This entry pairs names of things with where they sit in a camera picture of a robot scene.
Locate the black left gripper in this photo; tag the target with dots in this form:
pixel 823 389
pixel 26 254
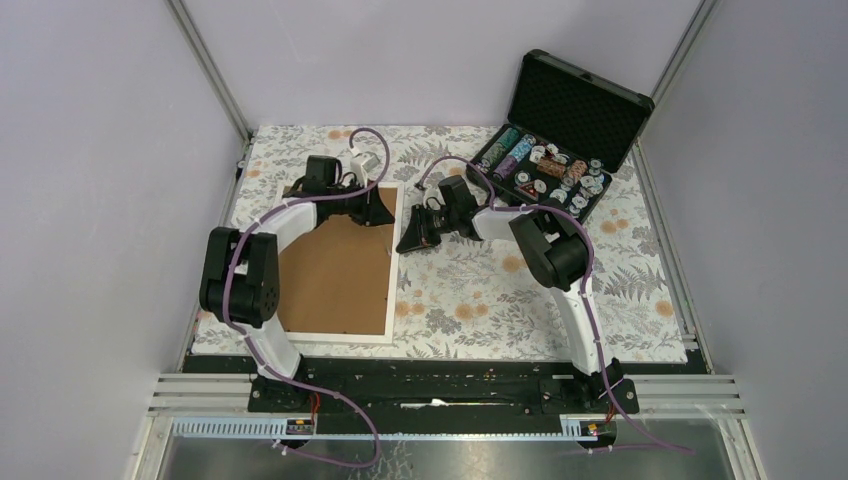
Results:
pixel 374 212

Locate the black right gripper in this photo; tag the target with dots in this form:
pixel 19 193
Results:
pixel 414 237

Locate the white picture frame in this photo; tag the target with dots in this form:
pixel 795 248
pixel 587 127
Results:
pixel 337 284

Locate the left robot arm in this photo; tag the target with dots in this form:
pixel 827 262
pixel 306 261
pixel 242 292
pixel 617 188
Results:
pixel 240 283

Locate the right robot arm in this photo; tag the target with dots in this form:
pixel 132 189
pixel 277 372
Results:
pixel 557 252

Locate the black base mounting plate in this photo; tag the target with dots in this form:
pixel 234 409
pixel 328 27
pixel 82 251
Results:
pixel 428 397

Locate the black poker chip case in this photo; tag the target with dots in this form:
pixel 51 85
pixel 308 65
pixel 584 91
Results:
pixel 566 133

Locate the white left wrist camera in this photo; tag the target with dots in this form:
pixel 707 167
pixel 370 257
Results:
pixel 366 167

